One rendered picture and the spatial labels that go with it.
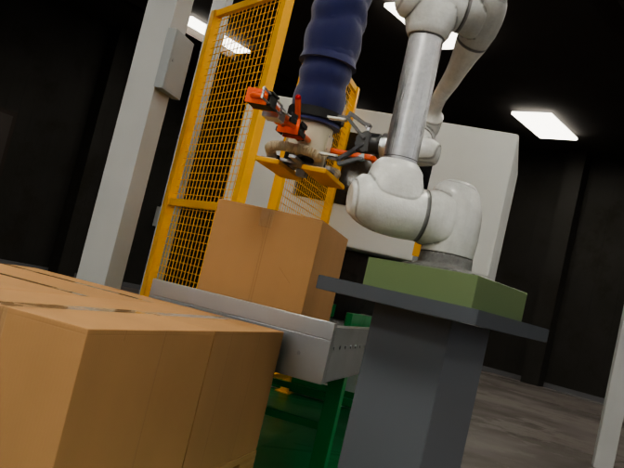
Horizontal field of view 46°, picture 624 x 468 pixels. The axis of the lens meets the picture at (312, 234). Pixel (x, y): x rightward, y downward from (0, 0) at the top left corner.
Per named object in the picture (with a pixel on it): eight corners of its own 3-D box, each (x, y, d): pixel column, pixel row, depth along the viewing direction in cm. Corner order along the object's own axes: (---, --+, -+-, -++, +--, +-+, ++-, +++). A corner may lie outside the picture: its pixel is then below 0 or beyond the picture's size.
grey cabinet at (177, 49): (171, 98, 373) (186, 42, 376) (180, 100, 372) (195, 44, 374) (152, 86, 354) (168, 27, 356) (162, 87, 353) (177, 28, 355)
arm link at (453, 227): (483, 261, 208) (499, 186, 210) (422, 247, 205) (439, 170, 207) (461, 261, 224) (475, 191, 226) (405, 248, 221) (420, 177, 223)
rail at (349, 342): (404, 358, 472) (410, 330, 474) (412, 360, 471) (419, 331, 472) (309, 379, 251) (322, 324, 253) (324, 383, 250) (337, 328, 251)
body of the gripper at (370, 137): (382, 130, 260) (356, 126, 263) (376, 153, 259) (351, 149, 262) (384, 136, 267) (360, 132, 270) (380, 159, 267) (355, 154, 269)
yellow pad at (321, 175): (321, 185, 312) (324, 174, 312) (344, 189, 309) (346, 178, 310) (300, 168, 279) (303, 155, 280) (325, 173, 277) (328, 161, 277)
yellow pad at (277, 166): (279, 177, 317) (282, 165, 317) (301, 181, 314) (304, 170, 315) (253, 160, 284) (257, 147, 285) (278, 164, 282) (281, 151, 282)
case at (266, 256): (240, 307, 325) (261, 220, 328) (327, 330, 317) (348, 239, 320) (192, 305, 267) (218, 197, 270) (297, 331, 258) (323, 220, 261)
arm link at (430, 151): (392, 168, 262) (401, 147, 271) (435, 175, 258) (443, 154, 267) (393, 143, 255) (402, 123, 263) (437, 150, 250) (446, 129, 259)
